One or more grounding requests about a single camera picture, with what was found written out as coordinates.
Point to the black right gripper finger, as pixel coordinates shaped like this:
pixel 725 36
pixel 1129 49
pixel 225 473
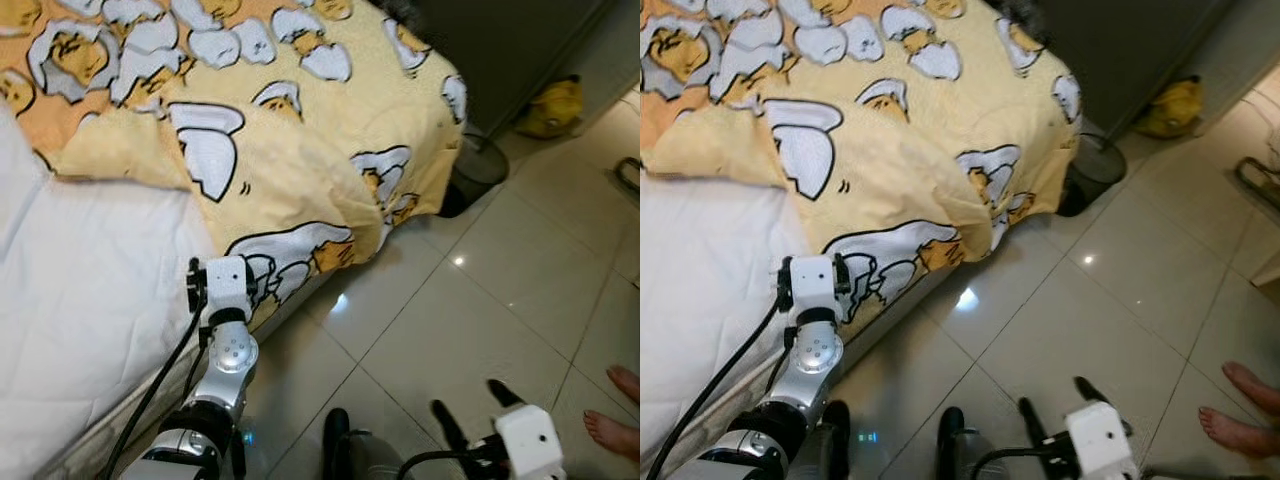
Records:
pixel 1038 426
pixel 450 430
pixel 505 394
pixel 1092 392

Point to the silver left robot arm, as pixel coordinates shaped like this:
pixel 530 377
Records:
pixel 815 360
pixel 232 360

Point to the white quilted bed pad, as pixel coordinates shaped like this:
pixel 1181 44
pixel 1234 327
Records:
pixel 90 300
pixel 710 300

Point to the black robot right leg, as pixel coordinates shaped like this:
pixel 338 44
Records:
pixel 950 445
pixel 337 445

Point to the black robot leg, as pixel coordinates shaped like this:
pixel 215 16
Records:
pixel 337 445
pixel 240 455
pixel 950 445
pixel 835 440

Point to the person's bare foot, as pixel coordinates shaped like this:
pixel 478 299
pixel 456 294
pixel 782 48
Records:
pixel 1235 432
pixel 1255 388
pixel 612 435
pixel 626 383

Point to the black robot left leg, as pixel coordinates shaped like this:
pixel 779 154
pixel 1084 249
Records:
pixel 835 440
pixel 240 455

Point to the yellow cartoon print blanket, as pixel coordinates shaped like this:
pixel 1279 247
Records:
pixel 900 140
pixel 300 140

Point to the black mesh waste bin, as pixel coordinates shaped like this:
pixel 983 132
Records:
pixel 1092 170
pixel 475 170

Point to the yellow bag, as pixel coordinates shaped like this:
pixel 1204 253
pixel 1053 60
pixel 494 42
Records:
pixel 1172 108
pixel 550 108

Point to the dark grey wardrobe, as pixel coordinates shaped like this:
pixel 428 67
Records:
pixel 510 50
pixel 1130 45

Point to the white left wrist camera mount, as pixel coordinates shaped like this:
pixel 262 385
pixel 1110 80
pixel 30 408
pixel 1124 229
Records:
pixel 815 285
pixel 228 285

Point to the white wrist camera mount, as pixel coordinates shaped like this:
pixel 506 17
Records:
pixel 530 445
pixel 815 285
pixel 1100 445
pixel 228 285

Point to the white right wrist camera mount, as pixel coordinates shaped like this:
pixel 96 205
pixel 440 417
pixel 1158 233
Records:
pixel 530 445
pixel 1100 445

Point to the black metal frame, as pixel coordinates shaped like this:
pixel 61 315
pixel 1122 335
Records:
pixel 625 178
pixel 1258 180

